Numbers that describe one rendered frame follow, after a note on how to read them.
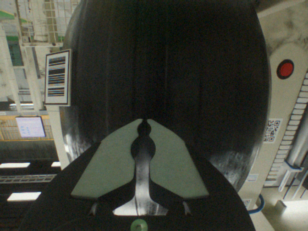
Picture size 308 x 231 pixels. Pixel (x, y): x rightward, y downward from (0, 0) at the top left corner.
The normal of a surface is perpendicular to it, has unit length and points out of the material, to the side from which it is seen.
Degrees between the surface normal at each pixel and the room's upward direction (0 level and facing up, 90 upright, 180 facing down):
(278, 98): 90
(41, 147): 90
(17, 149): 90
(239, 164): 89
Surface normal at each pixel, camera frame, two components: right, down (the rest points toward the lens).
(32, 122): 0.15, 0.34
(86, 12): -0.22, -0.25
